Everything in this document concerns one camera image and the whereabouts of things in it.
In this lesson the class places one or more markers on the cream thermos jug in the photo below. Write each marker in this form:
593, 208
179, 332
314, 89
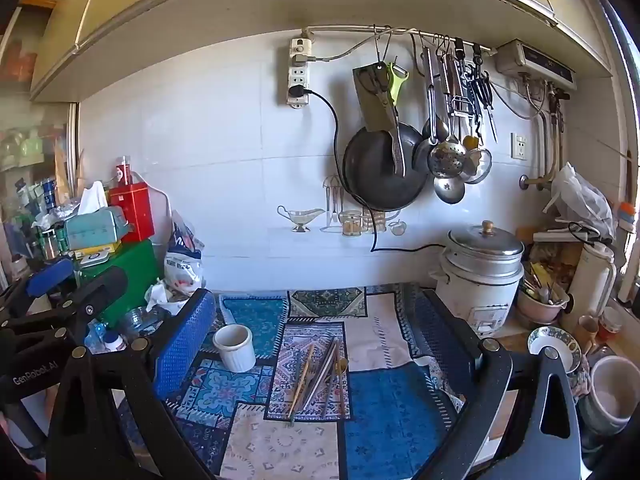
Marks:
590, 285

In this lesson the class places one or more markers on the green peeler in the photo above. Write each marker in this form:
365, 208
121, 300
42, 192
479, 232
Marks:
397, 87

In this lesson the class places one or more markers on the beige water pipe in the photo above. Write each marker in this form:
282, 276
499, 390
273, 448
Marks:
537, 180

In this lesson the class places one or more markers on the wall water heater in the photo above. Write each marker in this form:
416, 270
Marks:
535, 60

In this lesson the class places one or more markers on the clear glass bowl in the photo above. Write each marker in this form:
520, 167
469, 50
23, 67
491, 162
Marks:
140, 320

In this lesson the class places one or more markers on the crumpled white tissue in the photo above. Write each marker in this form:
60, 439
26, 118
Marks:
160, 296

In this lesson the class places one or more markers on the white ceramic cup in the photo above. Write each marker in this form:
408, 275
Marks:
235, 350

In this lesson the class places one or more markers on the printed plastic bag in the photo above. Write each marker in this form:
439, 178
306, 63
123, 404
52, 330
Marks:
182, 270

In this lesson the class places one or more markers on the yellow upper cabinet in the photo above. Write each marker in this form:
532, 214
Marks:
250, 0

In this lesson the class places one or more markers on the mesh strainer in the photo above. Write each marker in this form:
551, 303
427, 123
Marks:
481, 165

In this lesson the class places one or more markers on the teal tissue box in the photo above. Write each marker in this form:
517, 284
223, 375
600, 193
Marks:
95, 230

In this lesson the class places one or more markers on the wooden chopstick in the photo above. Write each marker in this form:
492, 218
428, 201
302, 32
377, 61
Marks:
301, 385

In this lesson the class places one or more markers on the steel slotted skimmer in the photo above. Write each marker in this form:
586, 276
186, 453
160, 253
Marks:
447, 160

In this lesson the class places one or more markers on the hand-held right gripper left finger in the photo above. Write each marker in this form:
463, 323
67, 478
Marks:
185, 340

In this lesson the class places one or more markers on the white rice cooker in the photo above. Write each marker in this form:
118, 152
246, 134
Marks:
475, 295

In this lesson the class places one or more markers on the black wok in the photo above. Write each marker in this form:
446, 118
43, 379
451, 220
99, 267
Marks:
370, 175

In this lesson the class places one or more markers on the pink bowl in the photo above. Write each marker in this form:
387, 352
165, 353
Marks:
540, 310

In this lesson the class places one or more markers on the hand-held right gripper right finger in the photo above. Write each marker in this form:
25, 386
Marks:
440, 340

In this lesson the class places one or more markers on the white power strip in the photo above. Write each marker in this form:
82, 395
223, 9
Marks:
298, 80

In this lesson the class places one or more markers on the patterned plate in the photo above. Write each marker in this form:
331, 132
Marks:
542, 337

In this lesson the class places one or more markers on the white wall socket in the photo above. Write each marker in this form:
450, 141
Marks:
519, 146

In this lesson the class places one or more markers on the red tin box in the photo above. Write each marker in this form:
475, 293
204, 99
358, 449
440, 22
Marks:
132, 215

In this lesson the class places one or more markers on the gold spoon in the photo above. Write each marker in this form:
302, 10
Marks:
342, 364

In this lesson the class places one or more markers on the steel cleaver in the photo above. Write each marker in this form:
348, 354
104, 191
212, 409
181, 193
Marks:
370, 110

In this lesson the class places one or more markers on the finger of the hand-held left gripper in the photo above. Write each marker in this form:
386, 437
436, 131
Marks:
47, 277
100, 292

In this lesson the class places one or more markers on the black kitchen shears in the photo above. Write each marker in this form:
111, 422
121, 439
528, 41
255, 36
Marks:
482, 85

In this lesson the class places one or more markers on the bundle of assorted utensils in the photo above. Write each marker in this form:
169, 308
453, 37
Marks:
542, 282

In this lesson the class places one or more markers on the metal hanging rail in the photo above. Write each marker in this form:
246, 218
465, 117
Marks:
430, 35

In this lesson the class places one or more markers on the white pot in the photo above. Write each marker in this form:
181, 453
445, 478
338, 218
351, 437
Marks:
610, 395

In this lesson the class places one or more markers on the dark steel ladle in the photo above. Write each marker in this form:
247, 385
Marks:
422, 157

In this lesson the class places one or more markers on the green box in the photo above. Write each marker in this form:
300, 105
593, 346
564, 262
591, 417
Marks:
135, 270

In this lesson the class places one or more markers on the dark grey chopstick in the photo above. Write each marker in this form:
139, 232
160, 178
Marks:
326, 371

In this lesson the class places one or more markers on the white chopstick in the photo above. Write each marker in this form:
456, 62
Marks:
320, 372

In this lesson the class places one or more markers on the clear plastic bag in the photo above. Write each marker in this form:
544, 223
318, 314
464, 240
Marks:
580, 200

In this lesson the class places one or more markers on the patchwork patterned mat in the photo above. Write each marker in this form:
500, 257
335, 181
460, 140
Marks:
380, 410

